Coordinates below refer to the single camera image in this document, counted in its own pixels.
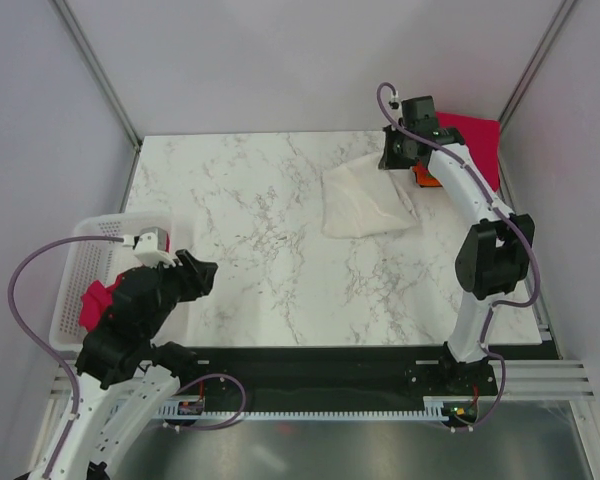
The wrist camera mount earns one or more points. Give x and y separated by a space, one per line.
394 101
150 247

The folded orange t-shirt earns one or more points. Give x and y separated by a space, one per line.
424 178

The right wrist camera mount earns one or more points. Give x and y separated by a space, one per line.
394 101

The crumpled magenta t-shirt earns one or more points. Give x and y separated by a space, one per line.
95 301

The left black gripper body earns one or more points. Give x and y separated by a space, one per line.
176 287

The white plastic laundry basket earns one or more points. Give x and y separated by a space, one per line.
101 261

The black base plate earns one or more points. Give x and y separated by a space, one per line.
324 380

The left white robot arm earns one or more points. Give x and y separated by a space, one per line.
121 377

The white Coca-Cola t-shirt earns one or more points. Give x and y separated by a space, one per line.
361 200

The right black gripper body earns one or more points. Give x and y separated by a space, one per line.
395 152

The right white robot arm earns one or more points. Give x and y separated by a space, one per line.
496 254

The aluminium frame rails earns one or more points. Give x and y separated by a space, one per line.
521 375

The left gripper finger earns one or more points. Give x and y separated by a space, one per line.
202 270
198 287

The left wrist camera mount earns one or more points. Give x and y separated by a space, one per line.
150 247

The white slotted cable duct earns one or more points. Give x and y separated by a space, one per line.
174 410

